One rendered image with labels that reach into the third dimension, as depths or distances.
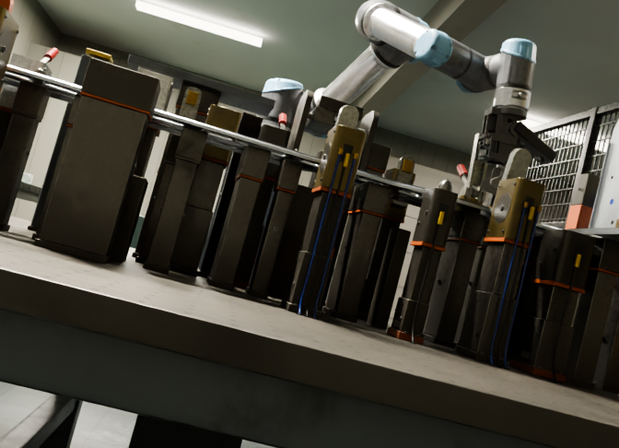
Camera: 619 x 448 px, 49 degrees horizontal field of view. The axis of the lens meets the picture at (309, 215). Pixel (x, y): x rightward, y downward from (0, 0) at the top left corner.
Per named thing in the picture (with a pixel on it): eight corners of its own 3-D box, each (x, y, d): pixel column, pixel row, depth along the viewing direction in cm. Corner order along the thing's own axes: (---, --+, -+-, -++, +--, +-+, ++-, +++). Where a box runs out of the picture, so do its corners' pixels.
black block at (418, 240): (402, 343, 121) (441, 185, 124) (385, 335, 131) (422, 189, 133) (428, 349, 122) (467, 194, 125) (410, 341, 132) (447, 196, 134)
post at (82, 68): (27, 229, 160) (80, 53, 163) (33, 229, 167) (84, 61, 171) (59, 238, 161) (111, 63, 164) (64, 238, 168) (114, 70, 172)
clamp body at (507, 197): (480, 365, 119) (526, 174, 122) (452, 353, 131) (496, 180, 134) (513, 373, 120) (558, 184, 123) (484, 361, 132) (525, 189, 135)
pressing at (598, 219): (614, 248, 148) (648, 100, 151) (584, 247, 160) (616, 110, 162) (617, 248, 148) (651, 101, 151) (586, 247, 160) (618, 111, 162)
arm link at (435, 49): (351, -18, 182) (447, 22, 142) (382, -1, 187) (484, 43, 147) (332, 22, 185) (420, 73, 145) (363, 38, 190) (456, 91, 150)
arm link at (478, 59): (447, 51, 157) (481, 41, 148) (480, 68, 163) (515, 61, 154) (438, 82, 156) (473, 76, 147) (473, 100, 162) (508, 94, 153)
